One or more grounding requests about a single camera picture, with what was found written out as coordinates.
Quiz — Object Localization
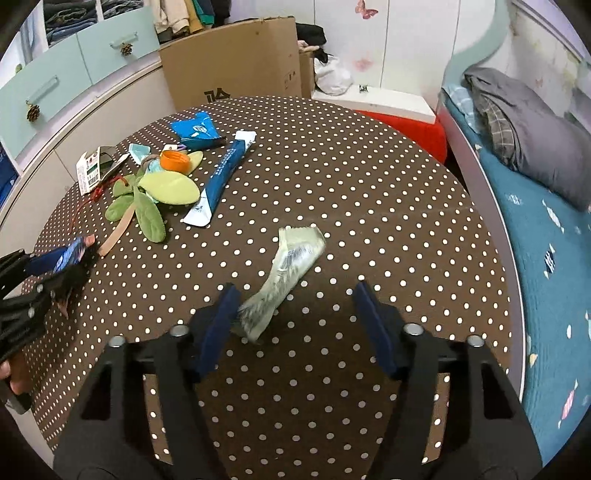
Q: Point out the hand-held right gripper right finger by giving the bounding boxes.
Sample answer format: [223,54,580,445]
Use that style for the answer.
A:
[353,281,543,480]

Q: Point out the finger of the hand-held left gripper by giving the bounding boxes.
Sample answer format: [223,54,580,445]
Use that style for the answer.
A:
[0,270,89,365]
[0,249,63,298]

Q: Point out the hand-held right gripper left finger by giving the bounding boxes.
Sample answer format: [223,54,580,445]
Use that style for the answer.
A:
[53,282,243,480]

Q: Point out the dark blue wrapper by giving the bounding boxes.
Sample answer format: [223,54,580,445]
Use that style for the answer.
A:
[48,234,98,278]

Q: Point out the pale green wrapper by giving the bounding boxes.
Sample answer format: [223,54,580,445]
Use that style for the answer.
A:
[233,225,326,343]

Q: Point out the bright blue snack packet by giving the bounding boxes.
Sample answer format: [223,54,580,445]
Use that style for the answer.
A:
[168,111,227,152]

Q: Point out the person's left hand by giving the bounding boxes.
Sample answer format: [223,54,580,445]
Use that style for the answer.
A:
[0,360,31,398]

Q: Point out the blue storage box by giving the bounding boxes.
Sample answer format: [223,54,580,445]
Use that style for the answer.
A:
[0,143,19,208]

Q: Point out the white green carton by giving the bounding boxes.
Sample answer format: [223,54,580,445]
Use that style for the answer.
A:
[75,145,132,197]

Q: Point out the cream cabinet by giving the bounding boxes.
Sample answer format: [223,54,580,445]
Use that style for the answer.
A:
[0,60,176,241]

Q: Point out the green plush leaf toy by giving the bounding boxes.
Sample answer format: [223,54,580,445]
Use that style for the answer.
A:
[105,150,204,243]

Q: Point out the mint green drawer front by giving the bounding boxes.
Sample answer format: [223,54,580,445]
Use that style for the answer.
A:
[76,4,160,86]
[0,34,93,160]

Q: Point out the orange bottle cap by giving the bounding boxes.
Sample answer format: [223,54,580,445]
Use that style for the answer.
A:
[160,151,191,174]

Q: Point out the blue patterned bedsheet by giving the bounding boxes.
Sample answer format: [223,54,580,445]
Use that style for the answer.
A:
[441,85,591,467]

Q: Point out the plaid cloth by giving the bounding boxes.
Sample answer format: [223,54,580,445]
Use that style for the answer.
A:
[475,92,518,169]

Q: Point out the folded clothes stack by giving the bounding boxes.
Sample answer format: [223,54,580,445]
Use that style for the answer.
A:
[44,0,153,44]

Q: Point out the white plastic bag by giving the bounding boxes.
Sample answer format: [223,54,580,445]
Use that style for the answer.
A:
[314,55,354,97]

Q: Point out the grey blanket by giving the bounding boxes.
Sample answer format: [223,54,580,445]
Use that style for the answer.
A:
[464,67,591,213]

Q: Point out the small cardboard box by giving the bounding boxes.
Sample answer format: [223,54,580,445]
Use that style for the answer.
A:
[298,48,319,100]

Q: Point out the large cardboard box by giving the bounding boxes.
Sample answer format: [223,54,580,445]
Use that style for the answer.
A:
[158,16,303,114]

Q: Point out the hanging clothes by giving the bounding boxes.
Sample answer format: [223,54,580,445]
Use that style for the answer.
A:
[154,0,232,38]

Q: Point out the black cloth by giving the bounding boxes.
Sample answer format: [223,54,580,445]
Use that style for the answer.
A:
[295,22,328,47]

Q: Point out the tan strap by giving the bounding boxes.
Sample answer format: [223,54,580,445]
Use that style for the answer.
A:
[98,203,139,257]

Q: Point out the red string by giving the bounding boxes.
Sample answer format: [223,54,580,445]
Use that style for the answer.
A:
[88,173,127,204]

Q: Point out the pale bed frame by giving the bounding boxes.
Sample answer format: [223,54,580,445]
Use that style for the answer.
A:
[436,0,591,407]

